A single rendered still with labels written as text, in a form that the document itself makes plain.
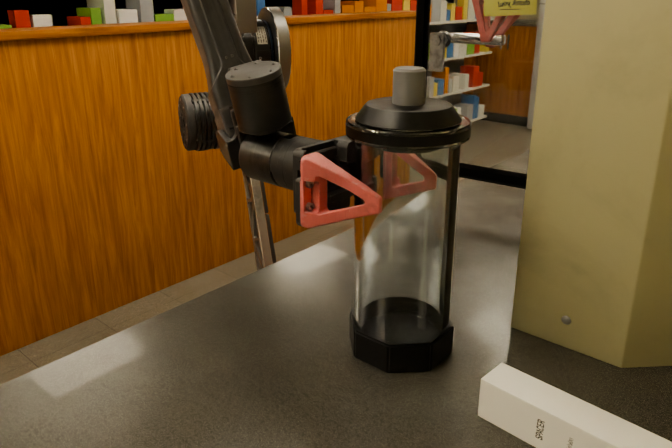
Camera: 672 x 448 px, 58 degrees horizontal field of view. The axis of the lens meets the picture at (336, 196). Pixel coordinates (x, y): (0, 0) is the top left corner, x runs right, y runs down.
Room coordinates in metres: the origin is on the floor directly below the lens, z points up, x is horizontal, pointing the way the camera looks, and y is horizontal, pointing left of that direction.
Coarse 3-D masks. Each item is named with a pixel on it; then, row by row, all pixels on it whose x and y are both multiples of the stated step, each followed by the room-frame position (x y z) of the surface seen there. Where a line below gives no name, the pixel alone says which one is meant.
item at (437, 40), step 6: (432, 36) 0.93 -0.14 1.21; (438, 36) 0.93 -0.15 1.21; (444, 36) 0.93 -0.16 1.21; (432, 42) 0.93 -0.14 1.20; (438, 42) 0.93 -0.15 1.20; (444, 42) 0.93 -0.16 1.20; (432, 48) 0.93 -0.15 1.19; (438, 48) 0.93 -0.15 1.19; (444, 48) 0.93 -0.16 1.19; (432, 54) 0.93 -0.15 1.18; (438, 54) 0.93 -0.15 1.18; (444, 54) 0.93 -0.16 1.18; (432, 60) 0.93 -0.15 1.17; (438, 60) 0.93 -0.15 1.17; (432, 66) 0.93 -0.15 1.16; (438, 66) 0.93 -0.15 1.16
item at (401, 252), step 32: (352, 128) 0.50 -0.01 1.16; (448, 128) 0.48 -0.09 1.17; (384, 160) 0.48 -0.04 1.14; (416, 160) 0.47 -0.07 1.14; (448, 160) 0.49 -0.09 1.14; (384, 192) 0.48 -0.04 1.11; (416, 192) 0.47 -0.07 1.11; (448, 192) 0.49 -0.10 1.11; (384, 224) 0.48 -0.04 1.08; (416, 224) 0.47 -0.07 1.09; (448, 224) 0.49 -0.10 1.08; (384, 256) 0.48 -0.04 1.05; (416, 256) 0.47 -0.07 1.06; (384, 288) 0.48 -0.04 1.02; (416, 288) 0.47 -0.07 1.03; (384, 320) 0.48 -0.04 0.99; (416, 320) 0.47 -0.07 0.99
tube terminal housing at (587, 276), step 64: (576, 0) 0.53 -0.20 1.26; (640, 0) 0.50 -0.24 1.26; (576, 64) 0.53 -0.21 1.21; (640, 64) 0.50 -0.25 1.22; (576, 128) 0.52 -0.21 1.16; (640, 128) 0.49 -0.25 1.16; (576, 192) 0.52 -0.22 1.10; (640, 192) 0.49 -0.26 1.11; (576, 256) 0.51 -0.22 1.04; (640, 256) 0.48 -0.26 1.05; (512, 320) 0.55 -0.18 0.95; (576, 320) 0.51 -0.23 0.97; (640, 320) 0.48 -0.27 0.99
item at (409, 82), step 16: (400, 80) 0.51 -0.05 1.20; (416, 80) 0.51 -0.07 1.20; (400, 96) 0.51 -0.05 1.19; (416, 96) 0.51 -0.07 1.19; (368, 112) 0.50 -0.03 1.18; (384, 112) 0.49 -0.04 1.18; (400, 112) 0.48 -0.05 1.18; (416, 112) 0.48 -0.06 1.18; (432, 112) 0.49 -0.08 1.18; (448, 112) 0.50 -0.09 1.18; (384, 128) 0.48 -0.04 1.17; (400, 128) 0.48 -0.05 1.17; (416, 128) 0.47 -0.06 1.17; (432, 128) 0.48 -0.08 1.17
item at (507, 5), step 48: (432, 0) 0.95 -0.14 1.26; (480, 0) 0.91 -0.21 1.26; (528, 0) 0.87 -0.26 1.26; (480, 48) 0.91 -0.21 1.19; (528, 48) 0.87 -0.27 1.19; (432, 96) 0.95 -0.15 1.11; (480, 96) 0.90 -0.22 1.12; (528, 96) 0.86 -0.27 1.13; (480, 144) 0.90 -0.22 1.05; (528, 144) 0.86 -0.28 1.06
